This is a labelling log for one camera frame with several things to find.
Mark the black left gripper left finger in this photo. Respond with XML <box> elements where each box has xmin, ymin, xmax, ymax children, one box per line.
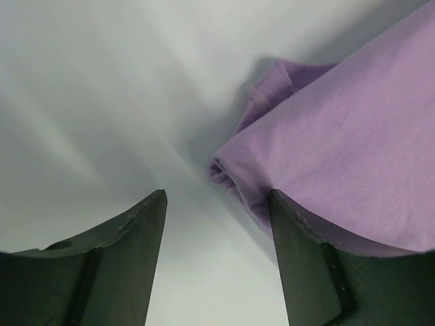
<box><xmin>1</xmin><ymin>190</ymin><xmax>167</xmax><ymax>325</ymax></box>

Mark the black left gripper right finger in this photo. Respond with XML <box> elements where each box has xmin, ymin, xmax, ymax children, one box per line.
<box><xmin>269</xmin><ymin>189</ymin><xmax>434</xmax><ymax>325</ymax></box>

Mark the purple t shirt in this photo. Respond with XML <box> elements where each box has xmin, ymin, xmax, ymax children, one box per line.
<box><xmin>209</xmin><ymin>1</ymin><xmax>434</xmax><ymax>252</ymax></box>

